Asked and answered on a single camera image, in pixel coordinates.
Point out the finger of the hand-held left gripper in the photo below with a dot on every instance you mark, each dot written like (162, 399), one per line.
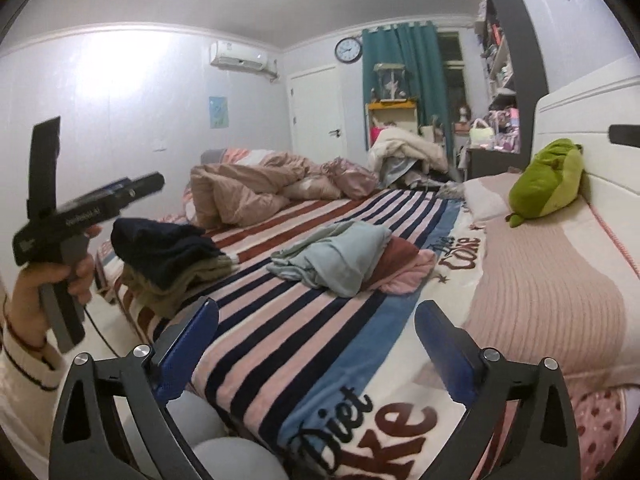
(147, 184)
(117, 185)

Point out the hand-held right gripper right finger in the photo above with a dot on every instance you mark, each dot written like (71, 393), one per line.
(445, 350)

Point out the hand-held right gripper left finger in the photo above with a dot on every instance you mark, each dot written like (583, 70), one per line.
(187, 345)

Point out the navy planet print sweater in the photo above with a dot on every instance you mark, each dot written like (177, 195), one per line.
(160, 245)

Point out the person's left forearm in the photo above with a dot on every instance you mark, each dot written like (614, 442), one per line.
(20, 390)

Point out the person's left hand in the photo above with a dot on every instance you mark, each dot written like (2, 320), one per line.
(27, 300)

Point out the beige folded garment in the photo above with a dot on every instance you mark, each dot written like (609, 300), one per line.
(190, 285)

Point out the white rounded object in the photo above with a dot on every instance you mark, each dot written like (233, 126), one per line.
(235, 460)
(197, 415)

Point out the pink crumpled duvet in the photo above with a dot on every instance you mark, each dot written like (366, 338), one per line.
(235, 185)

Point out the striped printed blanket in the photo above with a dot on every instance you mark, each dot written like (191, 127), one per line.
(280, 335)

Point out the pink garment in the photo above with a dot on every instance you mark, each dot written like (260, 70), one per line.
(405, 265)

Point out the light blue garment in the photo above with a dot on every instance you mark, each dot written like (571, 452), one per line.
(335, 260)

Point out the white air conditioner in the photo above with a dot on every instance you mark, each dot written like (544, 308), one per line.
(237, 55)

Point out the strawberry print bed sheet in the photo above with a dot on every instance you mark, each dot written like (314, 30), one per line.
(600, 430)

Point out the white door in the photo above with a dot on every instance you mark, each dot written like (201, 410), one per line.
(317, 110)

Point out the dark grey desk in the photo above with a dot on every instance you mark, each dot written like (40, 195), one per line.
(492, 160)

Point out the green plush toy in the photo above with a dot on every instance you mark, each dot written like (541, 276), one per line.
(547, 182)

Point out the pile of cream bedding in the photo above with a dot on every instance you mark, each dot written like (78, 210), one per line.
(405, 152)

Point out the white handbag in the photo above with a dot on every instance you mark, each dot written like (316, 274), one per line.
(481, 135)

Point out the wig on mannequin head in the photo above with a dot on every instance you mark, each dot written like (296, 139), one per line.
(465, 112)

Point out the yellow shelf unit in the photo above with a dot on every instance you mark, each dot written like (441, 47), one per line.
(391, 106)

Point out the glass display case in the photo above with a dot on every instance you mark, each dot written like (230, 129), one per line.
(390, 82)

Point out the window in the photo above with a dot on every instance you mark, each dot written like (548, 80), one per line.
(450, 75)

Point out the teal curtain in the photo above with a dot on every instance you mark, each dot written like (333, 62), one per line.
(425, 75)

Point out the white bed headboard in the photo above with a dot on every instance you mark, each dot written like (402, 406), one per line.
(600, 105)

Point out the dark grey bookshelf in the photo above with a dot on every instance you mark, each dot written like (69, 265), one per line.
(525, 60)

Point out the blue wall poster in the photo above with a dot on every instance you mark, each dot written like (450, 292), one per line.
(218, 112)

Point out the round wall clock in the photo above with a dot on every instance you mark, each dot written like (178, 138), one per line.
(348, 50)

